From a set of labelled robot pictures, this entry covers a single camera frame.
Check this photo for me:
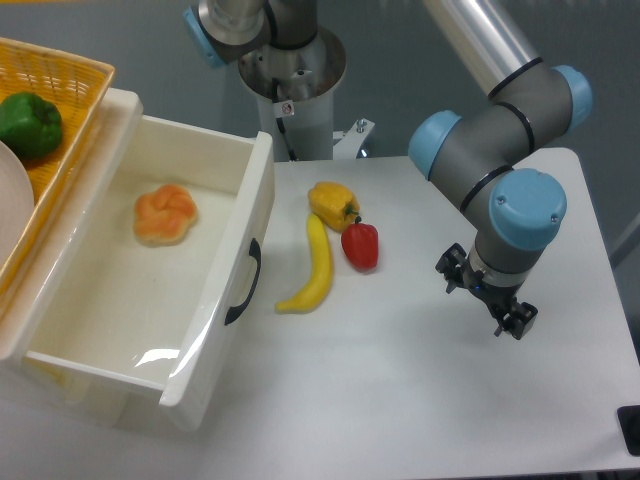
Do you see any white drawer cabinet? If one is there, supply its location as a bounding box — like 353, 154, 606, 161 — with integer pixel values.
1, 88, 143, 425

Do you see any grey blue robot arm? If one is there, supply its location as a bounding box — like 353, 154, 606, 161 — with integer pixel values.
183, 1, 593, 339

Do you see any black cable on pedestal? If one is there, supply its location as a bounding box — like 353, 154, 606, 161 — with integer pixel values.
271, 78, 300, 163

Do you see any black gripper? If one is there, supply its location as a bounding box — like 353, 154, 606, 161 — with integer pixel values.
435, 243, 538, 340

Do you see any red bell pepper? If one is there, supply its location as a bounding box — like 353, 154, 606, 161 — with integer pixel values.
341, 217, 379, 271

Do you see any yellow woven basket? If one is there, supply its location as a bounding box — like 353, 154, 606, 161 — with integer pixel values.
1, 38, 115, 303

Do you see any orange knotted bread roll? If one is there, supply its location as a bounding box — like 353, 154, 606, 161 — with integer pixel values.
133, 184, 198, 245

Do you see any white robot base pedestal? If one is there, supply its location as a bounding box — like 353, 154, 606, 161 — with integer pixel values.
238, 27, 346, 162

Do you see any yellow bell pepper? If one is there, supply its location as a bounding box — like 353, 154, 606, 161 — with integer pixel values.
307, 181, 360, 233

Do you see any black corner device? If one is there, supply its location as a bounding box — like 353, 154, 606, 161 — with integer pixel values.
617, 405, 640, 457

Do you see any black top drawer handle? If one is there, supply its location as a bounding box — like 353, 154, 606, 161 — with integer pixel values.
224, 238, 262, 326

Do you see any white plate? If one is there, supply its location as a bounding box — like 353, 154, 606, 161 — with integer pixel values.
0, 143, 35, 266

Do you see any white top drawer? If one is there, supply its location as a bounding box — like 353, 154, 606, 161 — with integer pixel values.
27, 116, 274, 431

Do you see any green bell pepper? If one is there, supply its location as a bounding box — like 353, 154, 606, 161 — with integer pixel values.
1, 92, 63, 160

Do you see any yellow banana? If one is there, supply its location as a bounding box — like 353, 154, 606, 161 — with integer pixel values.
275, 214, 334, 314

